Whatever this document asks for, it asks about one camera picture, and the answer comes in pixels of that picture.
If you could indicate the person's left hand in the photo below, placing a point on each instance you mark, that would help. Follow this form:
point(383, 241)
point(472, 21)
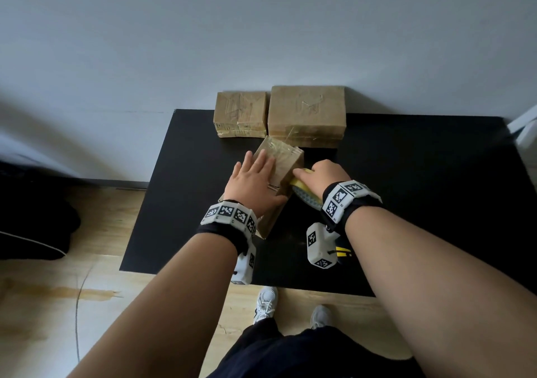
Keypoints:
point(251, 186)

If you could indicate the person's right hand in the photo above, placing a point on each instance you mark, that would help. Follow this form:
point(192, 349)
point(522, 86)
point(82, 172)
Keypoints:
point(325, 176)

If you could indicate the yellow tape roll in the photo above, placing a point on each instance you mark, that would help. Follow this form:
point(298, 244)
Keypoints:
point(306, 193)

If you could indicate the wide cardboard box torn flap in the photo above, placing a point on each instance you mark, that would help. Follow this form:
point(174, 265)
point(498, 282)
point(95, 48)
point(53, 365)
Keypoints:
point(289, 159)

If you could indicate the tall cardboard box square hole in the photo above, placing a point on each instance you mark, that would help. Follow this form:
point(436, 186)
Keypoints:
point(306, 109)

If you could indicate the small cardboard box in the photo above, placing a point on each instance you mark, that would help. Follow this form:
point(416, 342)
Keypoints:
point(239, 111)

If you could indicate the black yellow utility knife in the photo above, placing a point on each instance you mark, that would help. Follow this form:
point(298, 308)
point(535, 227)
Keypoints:
point(345, 252)

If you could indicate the person's right forearm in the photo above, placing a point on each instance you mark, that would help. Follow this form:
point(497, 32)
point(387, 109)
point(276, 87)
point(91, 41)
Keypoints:
point(444, 302)

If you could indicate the person's left forearm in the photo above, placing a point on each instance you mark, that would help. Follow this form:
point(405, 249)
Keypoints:
point(163, 310)

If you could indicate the black marker wristband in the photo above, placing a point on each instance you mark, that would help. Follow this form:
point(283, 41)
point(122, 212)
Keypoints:
point(346, 203)
point(228, 222)

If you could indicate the white left sneaker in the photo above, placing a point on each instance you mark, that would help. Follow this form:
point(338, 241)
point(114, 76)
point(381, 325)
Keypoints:
point(266, 302)

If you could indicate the white sneaker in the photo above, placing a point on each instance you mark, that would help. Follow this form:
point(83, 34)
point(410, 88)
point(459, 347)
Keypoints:
point(321, 317)
point(266, 302)

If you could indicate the white right sneaker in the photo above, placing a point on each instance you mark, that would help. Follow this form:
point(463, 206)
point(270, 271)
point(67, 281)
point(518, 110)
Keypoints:
point(321, 317)

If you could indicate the black shorts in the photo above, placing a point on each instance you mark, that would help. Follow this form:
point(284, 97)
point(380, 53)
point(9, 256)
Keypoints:
point(310, 354)

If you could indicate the black bag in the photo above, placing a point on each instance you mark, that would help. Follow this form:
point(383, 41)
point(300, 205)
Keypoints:
point(29, 218)

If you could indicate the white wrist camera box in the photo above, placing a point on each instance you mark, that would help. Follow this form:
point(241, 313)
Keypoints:
point(244, 266)
point(321, 247)

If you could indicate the white metal shelf frame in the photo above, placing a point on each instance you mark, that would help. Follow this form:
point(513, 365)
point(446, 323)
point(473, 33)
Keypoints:
point(524, 130)

